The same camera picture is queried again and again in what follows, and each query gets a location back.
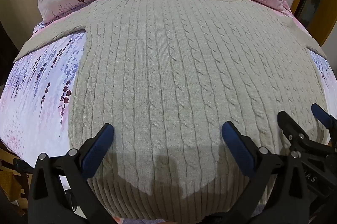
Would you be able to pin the wooden furniture frame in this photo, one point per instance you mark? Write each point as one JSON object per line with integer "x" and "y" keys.
{"x": 318, "y": 2}

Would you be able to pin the pink floral bed sheet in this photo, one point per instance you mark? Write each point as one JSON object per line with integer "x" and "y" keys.
{"x": 39, "y": 97}

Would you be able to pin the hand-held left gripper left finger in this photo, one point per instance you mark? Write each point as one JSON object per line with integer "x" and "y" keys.
{"x": 98, "y": 150}

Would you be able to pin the brown wooden furniture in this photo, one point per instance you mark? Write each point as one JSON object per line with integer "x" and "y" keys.
{"x": 10, "y": 181}

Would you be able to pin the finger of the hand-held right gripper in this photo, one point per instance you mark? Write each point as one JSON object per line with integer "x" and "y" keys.
{"x": 289, "y": 125}
{"x": 322, "y": 114}

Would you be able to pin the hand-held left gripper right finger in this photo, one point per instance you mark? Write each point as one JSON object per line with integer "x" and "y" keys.
{"x": 238, "y": 150}

